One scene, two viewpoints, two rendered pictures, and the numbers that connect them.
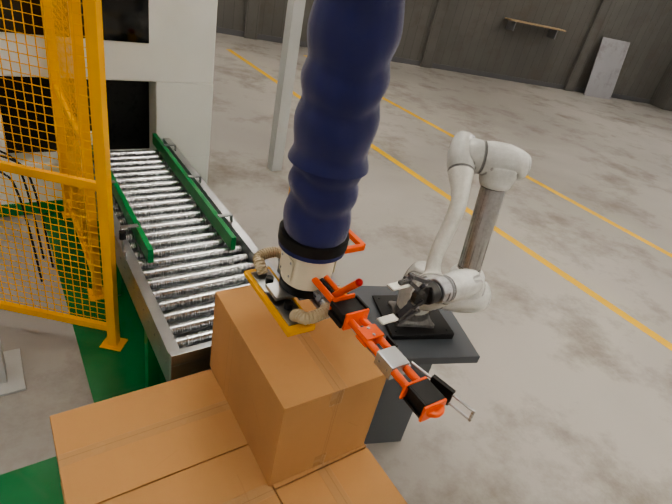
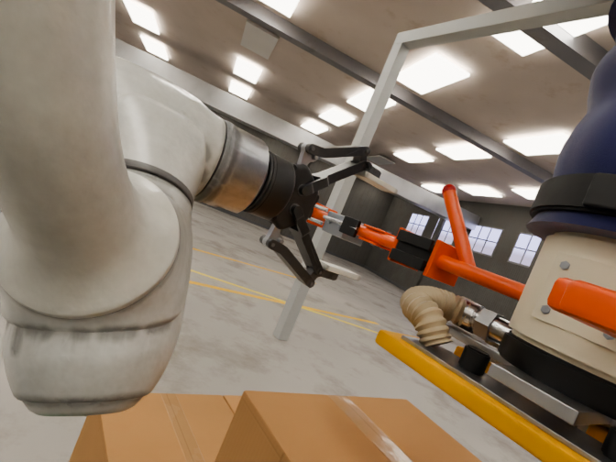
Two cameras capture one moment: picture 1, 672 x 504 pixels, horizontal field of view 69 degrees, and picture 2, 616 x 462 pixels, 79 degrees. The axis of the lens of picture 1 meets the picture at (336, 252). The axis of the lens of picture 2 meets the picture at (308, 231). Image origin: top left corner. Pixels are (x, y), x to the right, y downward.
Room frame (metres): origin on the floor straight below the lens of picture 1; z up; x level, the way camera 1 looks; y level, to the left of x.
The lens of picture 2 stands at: (1.78, -0.25, 1.21)
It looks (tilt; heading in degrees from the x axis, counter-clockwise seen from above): 2 degrees down; 183
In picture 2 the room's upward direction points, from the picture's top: 23 degrees clockwise
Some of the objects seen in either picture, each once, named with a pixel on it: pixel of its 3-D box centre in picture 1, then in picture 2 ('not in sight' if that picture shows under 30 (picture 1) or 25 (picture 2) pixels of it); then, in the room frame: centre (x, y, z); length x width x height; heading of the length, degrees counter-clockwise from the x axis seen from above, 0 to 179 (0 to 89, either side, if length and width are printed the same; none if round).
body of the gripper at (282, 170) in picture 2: (423, 294); (282, 192); (1.33, -0.31, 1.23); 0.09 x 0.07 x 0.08; 129
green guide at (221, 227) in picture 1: (193, 181); not in sight; (2.98, 1.06, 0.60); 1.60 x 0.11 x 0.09; 40
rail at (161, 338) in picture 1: (112, 231); not in sight; (2.32, 1.29, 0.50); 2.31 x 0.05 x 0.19; 40
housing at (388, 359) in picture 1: (391, 362); (345, 228); (0.98, -0.21, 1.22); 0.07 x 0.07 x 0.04; 39
